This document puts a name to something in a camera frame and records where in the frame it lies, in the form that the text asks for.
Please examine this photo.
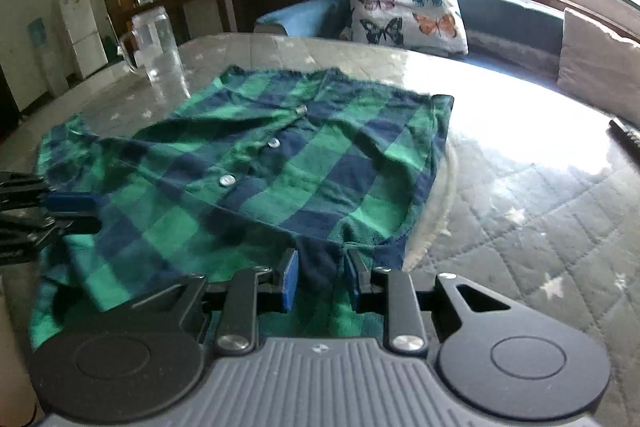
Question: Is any clear glass mug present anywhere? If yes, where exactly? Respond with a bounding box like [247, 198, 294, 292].
[119, 5, 191, 101]

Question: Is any green blue plaid shirt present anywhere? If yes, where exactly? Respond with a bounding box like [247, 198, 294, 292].
[28, 66, 454, 346]

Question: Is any butterfly print pillow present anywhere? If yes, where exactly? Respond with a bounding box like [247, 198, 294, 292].
[341, 0, 469, 56]

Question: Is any beige plain pillow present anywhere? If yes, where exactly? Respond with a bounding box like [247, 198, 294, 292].
[558, 9, 640, 127]

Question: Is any black remote control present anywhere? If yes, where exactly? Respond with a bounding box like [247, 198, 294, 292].
[608, 118, 640, 156]

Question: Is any blue sofa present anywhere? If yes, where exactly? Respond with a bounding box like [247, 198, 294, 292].
[254, 0, 639, 124]

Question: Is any white refrigerator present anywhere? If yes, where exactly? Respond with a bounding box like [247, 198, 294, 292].
[58, 0, 108, 79]

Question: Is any grey quilted star table cover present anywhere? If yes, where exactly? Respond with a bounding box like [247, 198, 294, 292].
[1, 34, 639, 426]

